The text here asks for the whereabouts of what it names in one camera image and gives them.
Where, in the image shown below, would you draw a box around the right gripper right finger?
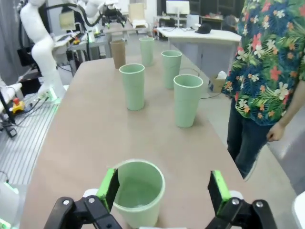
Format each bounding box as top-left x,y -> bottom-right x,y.
207,170 -> 278,229

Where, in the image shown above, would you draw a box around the person's left forearm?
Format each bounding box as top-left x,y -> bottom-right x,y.
277,78 -> 305,129

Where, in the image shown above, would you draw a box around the white box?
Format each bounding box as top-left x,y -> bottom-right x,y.
186,14 -> 200,28

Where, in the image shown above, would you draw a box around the white lab table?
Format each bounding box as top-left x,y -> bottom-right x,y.
156,27 -> 243,72

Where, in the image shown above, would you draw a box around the cardboard box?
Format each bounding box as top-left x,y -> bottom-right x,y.
209,74 -> 226,93

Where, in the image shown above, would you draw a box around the beige box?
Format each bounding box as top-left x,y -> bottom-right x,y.
59,10 -> 76,31

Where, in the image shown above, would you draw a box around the black floor cable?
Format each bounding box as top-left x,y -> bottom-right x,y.
178,68 -> 226,100

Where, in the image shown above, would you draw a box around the black tripod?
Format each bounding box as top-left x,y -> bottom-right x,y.
0,90 -> 18,138

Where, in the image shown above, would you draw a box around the yellow emergency stop button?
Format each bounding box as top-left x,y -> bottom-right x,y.
11,97 -> 25,114

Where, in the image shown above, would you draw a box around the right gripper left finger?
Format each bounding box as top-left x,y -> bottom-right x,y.
49,168 -> 120,229

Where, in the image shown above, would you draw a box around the white chair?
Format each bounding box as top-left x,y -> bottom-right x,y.
128,3 -> 149,29

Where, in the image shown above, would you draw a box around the black baseball cap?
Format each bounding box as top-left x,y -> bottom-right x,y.
194,23 -> 212,34

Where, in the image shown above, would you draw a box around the person's left hand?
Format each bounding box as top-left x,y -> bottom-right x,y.
266,122 -> 286,143

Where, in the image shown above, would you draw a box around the white computer monitor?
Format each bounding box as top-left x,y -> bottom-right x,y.
165,0 -> 191,27

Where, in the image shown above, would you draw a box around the floral hawaiian shirt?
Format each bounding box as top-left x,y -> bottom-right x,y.
221,0 -> 305,126

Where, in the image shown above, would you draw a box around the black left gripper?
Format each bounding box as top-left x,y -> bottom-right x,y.
102,4 -> 129,28

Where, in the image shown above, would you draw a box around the ridged aluminium base plate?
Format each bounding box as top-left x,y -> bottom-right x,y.
0,94 -> 63,186

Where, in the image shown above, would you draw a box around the blue jeans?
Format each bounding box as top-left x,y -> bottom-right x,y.
226,97 -> 271,179

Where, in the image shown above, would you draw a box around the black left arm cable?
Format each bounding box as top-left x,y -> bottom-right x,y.
75,3 -> 105,27

